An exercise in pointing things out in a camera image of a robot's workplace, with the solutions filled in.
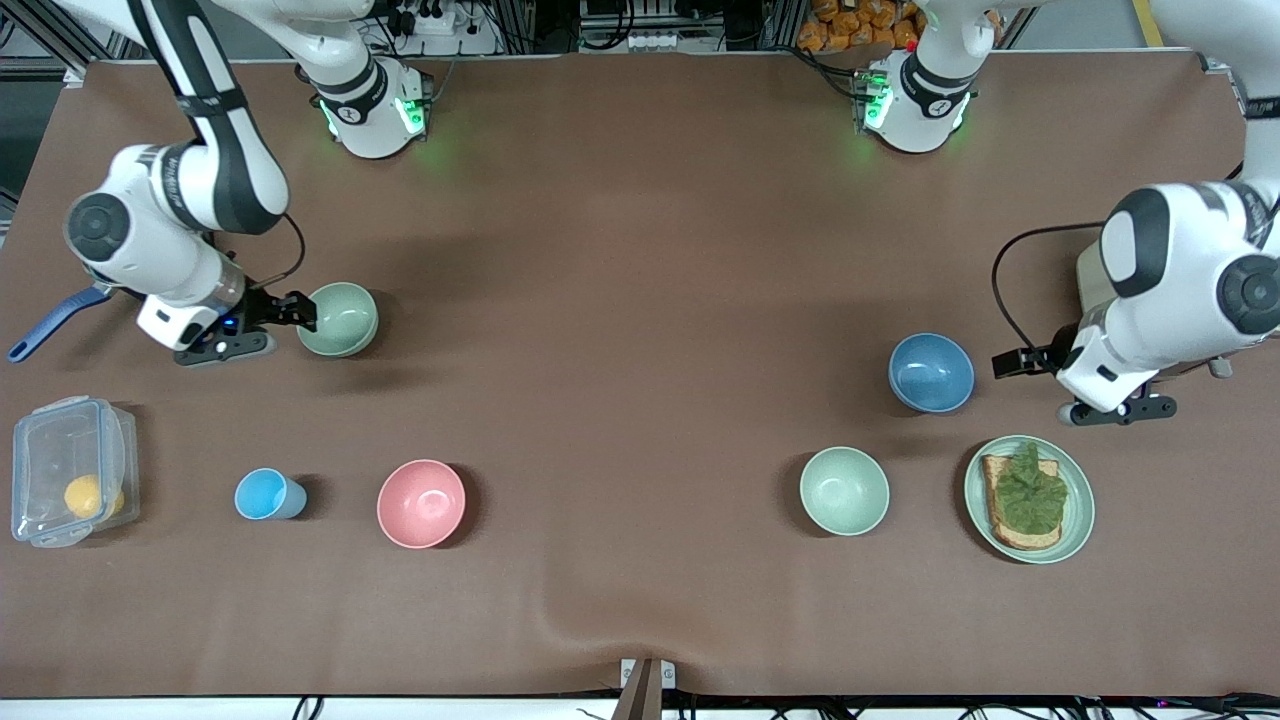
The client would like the light green bowl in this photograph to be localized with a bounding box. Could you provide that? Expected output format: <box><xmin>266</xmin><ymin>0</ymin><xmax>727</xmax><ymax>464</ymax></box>
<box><xmin>799</xmin><ymin>446</ymin><xmax>890</xmax><ymax>537</ymax></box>
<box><xmin>297</xmin><ymin>282</ymin><xmax>380</xmax><ymax>358</ymax></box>

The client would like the blue bowl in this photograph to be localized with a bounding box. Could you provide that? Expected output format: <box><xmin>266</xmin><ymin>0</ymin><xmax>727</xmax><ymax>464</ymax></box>
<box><xmin>888</xmin><ymin>333</ymin><xmax>975</xmax><ymax>414</ymax></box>

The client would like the pink bowl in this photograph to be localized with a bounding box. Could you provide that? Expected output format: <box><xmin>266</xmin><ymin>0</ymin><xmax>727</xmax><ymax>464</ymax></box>
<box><xmin>377</xmin><ymin>459</ymin><xmax>467</xmax><ymax>550</ymax></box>

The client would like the beige chrome toaster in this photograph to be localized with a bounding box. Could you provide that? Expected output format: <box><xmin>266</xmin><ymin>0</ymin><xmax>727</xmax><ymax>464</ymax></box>
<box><xmin>1075</xmin><ymin>240</ymin><xmax>1236</xmax><ymax>379</ymax></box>

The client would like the green lettuce leaf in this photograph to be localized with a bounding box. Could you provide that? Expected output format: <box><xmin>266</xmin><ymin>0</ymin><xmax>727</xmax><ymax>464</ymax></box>
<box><xmin>993</xmin><ymin>442</ymin><xmax>1069</xmax><ymax>536</ymax></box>

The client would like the light green plate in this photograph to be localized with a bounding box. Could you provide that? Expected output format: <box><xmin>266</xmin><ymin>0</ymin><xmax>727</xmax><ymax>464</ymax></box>
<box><xmin>964</xmin><ymin>435</ymin><xmax>1096</xmax><ymax>565</ymax></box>

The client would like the toast bread slice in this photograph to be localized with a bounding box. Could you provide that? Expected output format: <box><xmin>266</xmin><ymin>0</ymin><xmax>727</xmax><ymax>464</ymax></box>
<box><xmin>981</xmin><ymin>455</ymin><xmax>1063</xmax><ymax>551</ymax></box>

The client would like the clear plastic lidded container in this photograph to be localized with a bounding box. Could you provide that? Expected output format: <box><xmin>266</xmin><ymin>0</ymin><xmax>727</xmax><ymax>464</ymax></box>
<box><xmin>11</xmin><ymin>396</ymin><xmax>141</xmax><ymax>549</ymax></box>

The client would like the blue plastic cup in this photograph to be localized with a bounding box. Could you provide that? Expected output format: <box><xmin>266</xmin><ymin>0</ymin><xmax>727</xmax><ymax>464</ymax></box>
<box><xmin>234</xmin><ymin>468</ymin><xmax>308</xmax><ymax>521</ymax></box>

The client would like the yellow orange fruit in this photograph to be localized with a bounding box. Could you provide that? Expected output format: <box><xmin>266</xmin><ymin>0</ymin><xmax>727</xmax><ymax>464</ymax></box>
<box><xmin>64</xmin><ymin>474</ymin><xmax>126</xmax><ymax>519</ymax></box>

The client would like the white power strip with plugs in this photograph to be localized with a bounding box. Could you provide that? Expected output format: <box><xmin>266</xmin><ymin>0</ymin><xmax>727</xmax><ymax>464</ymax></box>
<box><xmin>385</xmin><ymin>0</ymin><xmax>458</xmax><ymax>37</ymax></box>

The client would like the orange snack bag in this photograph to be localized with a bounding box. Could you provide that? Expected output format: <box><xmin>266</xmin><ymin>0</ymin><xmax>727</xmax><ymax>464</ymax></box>
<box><xmin>797</xmin><ymin>0</ymin><xmax>926</xmax><ymax>53</ymax></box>

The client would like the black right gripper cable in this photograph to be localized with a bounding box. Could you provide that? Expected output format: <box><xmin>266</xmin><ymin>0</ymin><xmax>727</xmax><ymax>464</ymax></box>
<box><xmin>240</xmin><ymin>212</ymin><xmax>307</xmax><ymax>291</ymax></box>

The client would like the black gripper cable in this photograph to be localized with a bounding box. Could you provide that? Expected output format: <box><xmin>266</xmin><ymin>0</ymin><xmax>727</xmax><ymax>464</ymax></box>
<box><xmin>240</xmin><ymin>212</ymin><xmax>307</xmax><ymax>291</ymax></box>
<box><xmin>991</xmin><ymin>222</ymin><xmax>1106</xmax><ymax>351</ymax></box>

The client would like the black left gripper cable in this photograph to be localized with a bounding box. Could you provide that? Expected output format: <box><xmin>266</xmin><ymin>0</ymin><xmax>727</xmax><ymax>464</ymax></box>
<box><xmin>991</xmin><ymin>222</ymin><xmax>1106</xmax><ymax>351</ymax></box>

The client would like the black pot with blue handle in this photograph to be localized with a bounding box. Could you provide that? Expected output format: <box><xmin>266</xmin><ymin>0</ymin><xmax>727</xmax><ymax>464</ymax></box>
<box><xmin>8</xmin><ymin>286</ymin><xmax>113</xmax><ymax>363</ymax></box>

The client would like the metal table edge bracket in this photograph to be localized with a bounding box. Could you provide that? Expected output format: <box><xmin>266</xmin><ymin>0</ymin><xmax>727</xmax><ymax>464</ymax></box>
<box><xmin>619</xmin><ymin>658</ymin><xmax>677</xmax><ymax>720</ymax></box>

